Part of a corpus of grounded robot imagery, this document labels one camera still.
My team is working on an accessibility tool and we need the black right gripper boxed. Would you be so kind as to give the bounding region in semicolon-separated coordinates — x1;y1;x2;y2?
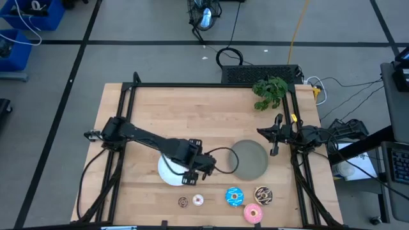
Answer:
256;113;293;157

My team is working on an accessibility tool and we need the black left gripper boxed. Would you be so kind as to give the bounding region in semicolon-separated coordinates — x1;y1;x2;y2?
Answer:
181;139;217;187

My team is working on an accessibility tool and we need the large blue iced donut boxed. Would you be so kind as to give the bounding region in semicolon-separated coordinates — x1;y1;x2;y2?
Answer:
224;187;245;208

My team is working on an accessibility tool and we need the large chocolate iced donut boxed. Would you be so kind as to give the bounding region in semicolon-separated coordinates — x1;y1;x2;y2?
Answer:
254;185;274;206

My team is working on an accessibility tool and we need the large pink iced donut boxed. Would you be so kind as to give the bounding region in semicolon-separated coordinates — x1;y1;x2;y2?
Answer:
243;203;265;225

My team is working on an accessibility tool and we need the grey round plate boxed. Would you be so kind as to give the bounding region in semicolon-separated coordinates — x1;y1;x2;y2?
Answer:
228;139;270;181

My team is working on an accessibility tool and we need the white round plate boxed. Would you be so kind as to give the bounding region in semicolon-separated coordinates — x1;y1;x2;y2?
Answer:
157;153;193;187

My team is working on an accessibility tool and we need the green potted plant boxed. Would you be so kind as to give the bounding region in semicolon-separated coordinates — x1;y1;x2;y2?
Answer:
251;75;289;112

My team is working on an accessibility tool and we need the black computer case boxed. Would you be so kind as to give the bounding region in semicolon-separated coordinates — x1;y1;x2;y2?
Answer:
220;64;304;85

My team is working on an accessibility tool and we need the white paper sheet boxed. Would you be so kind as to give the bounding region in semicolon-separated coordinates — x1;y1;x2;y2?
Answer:
331;141;378;182

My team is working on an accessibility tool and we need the grey desk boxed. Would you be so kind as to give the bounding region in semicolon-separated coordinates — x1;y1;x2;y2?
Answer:
380;61;409;144

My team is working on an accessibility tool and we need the black keyboard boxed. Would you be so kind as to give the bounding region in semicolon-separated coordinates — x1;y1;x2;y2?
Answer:
387;148;409;187

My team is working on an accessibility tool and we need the black floor fan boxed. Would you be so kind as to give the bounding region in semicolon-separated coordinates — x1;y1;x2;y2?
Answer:
187;0;223;44

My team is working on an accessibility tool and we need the blue storage bin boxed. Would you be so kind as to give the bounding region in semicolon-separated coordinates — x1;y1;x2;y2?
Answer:
0;0;66;32
0;29;33;72

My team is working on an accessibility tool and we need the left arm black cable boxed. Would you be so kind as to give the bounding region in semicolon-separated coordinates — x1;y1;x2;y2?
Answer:
203;146;240;175

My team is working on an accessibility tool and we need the white power cable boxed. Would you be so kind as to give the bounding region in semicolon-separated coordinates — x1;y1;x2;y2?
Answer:
304;75;328;107

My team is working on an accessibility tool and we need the black metal table frame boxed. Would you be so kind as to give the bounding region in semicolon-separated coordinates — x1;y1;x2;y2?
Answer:
70;71;344;229

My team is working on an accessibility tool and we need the yellow hanging cable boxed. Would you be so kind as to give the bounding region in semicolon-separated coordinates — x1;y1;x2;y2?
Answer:
286;0;311;65

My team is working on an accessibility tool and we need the black hanging cable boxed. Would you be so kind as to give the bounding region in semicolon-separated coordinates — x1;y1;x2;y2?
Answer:
215;0;245;68

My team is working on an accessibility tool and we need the black base cable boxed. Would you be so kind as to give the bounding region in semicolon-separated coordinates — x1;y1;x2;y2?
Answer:
75;148;108;222

